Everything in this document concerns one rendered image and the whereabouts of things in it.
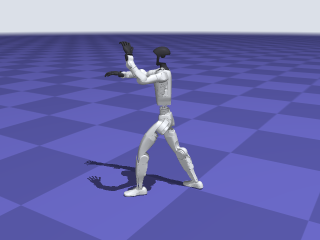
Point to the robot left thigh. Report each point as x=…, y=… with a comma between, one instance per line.
x=150, y=137

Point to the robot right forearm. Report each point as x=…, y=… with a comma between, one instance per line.
x=127, y=74

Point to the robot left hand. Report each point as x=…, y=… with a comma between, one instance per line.
x=127, y=49

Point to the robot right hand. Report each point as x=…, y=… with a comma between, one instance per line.
x=116, y=73

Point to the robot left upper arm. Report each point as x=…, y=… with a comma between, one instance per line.
x=160, y=77

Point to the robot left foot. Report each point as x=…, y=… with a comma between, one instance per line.
x=135, y=192

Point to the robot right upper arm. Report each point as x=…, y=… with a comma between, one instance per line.
x=150, y=72

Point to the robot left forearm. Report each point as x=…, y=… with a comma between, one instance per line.
x=134, y=70

